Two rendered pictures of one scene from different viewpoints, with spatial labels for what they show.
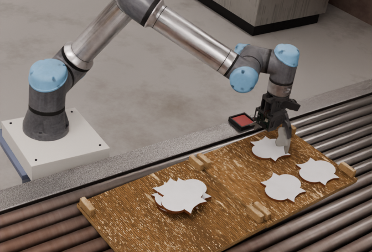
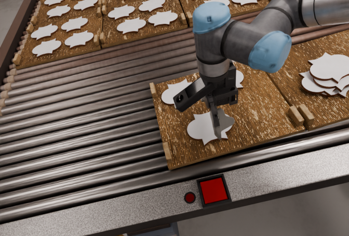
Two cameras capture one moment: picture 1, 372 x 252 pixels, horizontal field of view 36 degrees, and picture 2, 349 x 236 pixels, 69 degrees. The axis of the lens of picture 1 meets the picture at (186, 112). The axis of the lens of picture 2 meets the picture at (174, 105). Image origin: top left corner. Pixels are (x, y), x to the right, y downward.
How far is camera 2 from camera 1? 203 cm
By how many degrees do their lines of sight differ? 91
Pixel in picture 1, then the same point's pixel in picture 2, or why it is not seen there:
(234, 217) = not seen: hidden behind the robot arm
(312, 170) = not seen: hidden behind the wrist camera
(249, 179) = (250, 94)
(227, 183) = (274, 93)
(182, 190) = (330, 70)
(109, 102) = not seen: outside the picture
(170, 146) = (329, 163)
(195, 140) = (292, 169)
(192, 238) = (321, 51)
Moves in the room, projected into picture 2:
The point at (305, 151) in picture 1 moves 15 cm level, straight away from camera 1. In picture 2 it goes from (172, 121) to (138, 153)
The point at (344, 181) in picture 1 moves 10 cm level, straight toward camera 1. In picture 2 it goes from (163, 84) to (183, 69)
